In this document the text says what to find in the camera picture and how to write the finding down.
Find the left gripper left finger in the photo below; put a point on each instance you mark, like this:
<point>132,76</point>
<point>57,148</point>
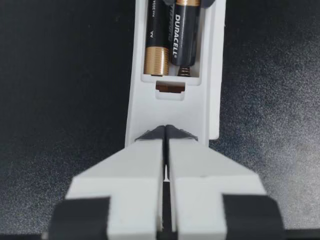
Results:
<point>135,175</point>

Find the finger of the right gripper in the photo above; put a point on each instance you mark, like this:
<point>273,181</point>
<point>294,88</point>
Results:
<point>208,2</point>
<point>169,1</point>

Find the black and gold battery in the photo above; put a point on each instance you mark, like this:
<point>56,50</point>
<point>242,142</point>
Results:
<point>156,37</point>
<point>186,37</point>

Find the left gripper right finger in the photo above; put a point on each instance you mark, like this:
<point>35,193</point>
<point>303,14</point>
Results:
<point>200,175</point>

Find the white remote control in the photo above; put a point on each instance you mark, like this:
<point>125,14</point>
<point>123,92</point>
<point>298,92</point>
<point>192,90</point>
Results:
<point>175,110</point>

